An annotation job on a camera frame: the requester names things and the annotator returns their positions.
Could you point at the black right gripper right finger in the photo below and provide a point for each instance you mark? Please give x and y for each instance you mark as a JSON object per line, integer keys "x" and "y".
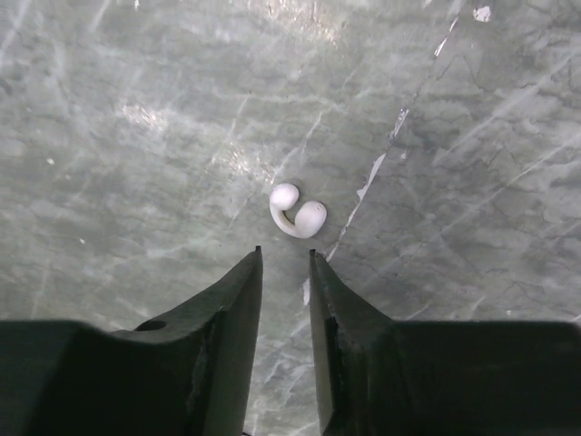
{"x": 378, "y": 376}

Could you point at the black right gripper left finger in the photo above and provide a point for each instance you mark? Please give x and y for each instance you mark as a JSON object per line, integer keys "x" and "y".
{"x": 184, "y": 372}

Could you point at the white clip earbud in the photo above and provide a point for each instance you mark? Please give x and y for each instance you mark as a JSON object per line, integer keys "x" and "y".
{"x": 308, "y": 219}

